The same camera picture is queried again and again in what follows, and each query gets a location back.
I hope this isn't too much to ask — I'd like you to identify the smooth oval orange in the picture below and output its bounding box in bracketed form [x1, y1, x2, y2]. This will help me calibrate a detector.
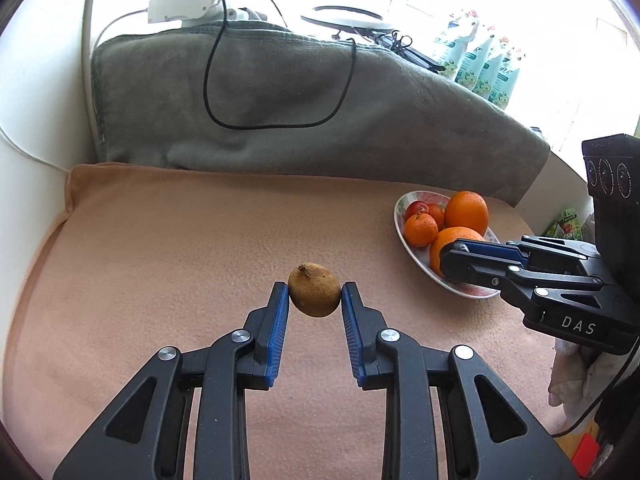
[445, 191, 489, 235]

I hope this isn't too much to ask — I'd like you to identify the large speckled orange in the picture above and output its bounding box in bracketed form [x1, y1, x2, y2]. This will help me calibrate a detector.
[428, 225, 486, 279]

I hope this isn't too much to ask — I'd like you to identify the small tangerine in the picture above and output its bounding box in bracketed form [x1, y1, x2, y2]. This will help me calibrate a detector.
[402, 211, 439, 248]

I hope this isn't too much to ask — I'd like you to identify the cherry tomato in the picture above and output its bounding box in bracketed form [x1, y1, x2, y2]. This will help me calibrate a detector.
[404, 200, 428, 220]
[427, 203, 445, 231]

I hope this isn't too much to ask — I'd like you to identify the brown longan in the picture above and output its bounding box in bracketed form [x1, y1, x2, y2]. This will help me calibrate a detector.
[288, 262, 341, 318]

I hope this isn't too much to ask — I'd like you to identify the white gloved right hand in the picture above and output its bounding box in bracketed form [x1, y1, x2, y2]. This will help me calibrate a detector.
[548, 339, 627, 414]

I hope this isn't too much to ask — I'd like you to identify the green juice carton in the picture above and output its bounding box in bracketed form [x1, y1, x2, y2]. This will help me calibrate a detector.
[544, 208, 582, 240]

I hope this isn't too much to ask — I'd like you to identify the floral white plate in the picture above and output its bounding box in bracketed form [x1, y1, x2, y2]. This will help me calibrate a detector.
[393, 190, 499, 300]

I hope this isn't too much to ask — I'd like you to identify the green white pouch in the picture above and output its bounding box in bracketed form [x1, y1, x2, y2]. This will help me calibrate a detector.
[439, 14, 480, 80]
[489, 55, 524, 110]
[473, 48, 509, 100]
[454, 35, 495, 90]

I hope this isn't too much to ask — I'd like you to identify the grey folded blanket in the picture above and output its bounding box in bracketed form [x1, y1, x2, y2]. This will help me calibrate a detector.
[91, 22, 550, 204]

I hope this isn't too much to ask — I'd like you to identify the black cable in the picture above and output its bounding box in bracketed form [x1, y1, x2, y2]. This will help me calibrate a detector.
[202, 0, 357, 131]

